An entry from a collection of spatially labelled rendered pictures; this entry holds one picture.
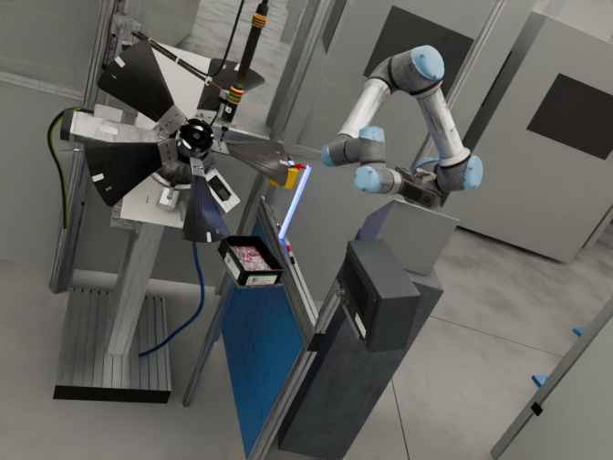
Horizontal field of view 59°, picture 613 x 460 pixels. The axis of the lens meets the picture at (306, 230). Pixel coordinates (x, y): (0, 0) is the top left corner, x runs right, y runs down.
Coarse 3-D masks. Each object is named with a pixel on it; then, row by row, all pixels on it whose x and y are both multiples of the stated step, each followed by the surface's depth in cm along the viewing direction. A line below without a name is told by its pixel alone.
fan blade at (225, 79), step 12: (216, 60) 197; (228, 60) 196; (228, 72) 193; (252, 72) 194; (204, 84) 194; (216, 84) 192; (228, 84) 190; (252, 84) 191; (204, 96) 191; (216, 96) 189; (204, 108) 188; (216, 108) 186
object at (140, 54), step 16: (128, 48) 174; (144, 48) 175; (112, 64) 175; (128, 64) 175; (144, 64) 175; (112, 80) 177; (128, 80) 177; (144, 80) 176; (160, 80) 176; (128, 96) 179; (144, 96) 178; (160, 96) 178; (144, 112) 181; (160, 112) 180
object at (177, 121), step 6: (174, 108) 179; (168, 114) 181; (174, 114) 180; (180, 114) 180; (162, 120) 182; (174, 120) 182; (180, 120) 181; (162, 126) 183; (168, 126) 183; (174, 126) 182; (168, 132) 184
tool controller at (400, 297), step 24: (360, 240) 152; (360, 264) 143; (384, 264) 143; (360, 288) 143; (384, 288) 134; (408, 288) 135; (360, 312) 143; (384, 312) 134; (408, 312) 136; (360, 336) 145; (384, 336) 138; (408, 336) 141
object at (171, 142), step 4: (168, 140) 177; (172, 140) 178; (160, 144) 176; (164, 144) 177; (168, 144) 178; (172, 144) 179; (160, 148) 177; (164, 148) 178; (168, 148) 179; (172, 148) 180; (176, 148) 181; (160, 152) 178; (164, 152) 179; (172, 152) 181; (176, 152) 182; (164, 156) 180; (168, 156) 181; (172, 156) 182; (176, 156) 184; (164, 160) 181; (168, 160) 182; (172, 160) 183
